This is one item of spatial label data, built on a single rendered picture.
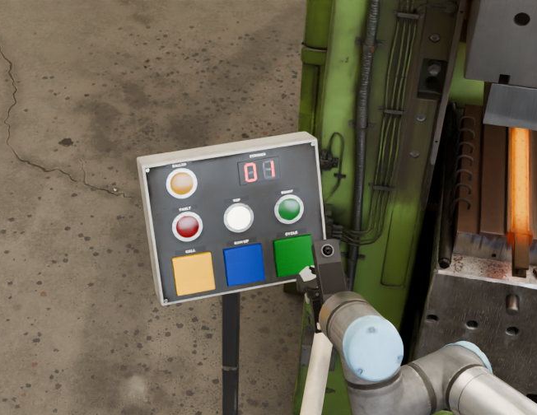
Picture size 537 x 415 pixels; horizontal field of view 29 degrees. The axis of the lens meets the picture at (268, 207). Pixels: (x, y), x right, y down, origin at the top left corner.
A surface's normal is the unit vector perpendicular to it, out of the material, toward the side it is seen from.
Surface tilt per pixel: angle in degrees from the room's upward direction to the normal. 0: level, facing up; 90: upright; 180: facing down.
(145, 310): 0
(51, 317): 0
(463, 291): 90
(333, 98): 90
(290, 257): 60
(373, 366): 55
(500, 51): 90
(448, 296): 90
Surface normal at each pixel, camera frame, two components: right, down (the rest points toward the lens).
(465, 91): -0.17, 0.69
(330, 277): 0.12, -0.22
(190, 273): 0.24, 0.25
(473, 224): 0.03, -0.70
